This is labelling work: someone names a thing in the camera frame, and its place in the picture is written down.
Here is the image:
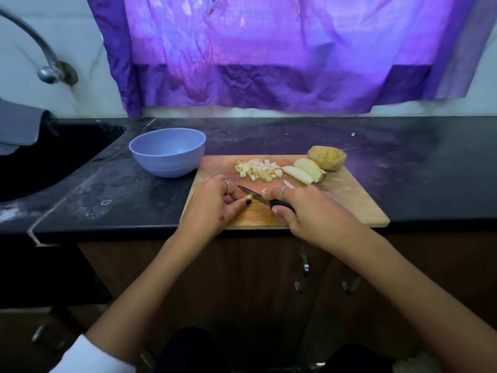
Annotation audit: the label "metal faucet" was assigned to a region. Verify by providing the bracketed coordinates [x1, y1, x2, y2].
[0, 7, 79, 86]

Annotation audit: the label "purple cloth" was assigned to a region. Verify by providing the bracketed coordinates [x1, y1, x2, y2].
[84, 0, 497, 120]

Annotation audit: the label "person's right forearm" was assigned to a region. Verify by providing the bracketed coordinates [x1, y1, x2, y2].
[342, 233, 497, 373]

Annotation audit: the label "wooden cutting board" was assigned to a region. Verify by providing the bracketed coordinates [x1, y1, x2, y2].
[179, 154, 391, 231]

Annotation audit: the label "person's right hand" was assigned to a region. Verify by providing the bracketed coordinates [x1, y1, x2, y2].
[262, 181, 371, 256]

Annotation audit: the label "plastic bags on floor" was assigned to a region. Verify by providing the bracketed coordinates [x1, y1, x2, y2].
[392, 352, 444, 373]

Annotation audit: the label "metal cabinet handle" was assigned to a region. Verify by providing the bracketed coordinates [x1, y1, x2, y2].
[294, 252, 312, 294]
[342, 276, 364, 295]

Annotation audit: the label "pile of diced potato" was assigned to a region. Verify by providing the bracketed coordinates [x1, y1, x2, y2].
[235, 157, 285, 183]

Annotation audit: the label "person's left hand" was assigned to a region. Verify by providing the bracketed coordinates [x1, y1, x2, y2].
[174, 175, 253, 249]

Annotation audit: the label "rounded potato end piece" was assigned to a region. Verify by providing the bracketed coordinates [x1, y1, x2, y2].
[308, 145, 348, 173]

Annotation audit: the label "dark sink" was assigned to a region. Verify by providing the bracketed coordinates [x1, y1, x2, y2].
[0, 120, 127, 203]

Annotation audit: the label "blue bowl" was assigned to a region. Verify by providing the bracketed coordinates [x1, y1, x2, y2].
[128, 127, 208, 179]

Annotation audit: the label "black handled knife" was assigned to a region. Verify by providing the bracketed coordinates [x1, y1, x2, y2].
[237, 183, 297, 215]

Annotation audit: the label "grey cloth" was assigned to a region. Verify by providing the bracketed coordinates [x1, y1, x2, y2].
[0, 98, 51, 156]

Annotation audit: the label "potato slice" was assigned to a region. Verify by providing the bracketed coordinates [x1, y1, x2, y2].
[281, 164, 315, 187]
[293, 156, 327, 184]

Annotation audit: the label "person's dark trousers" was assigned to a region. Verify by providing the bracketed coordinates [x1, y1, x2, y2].
[154, 326, 396, 373]

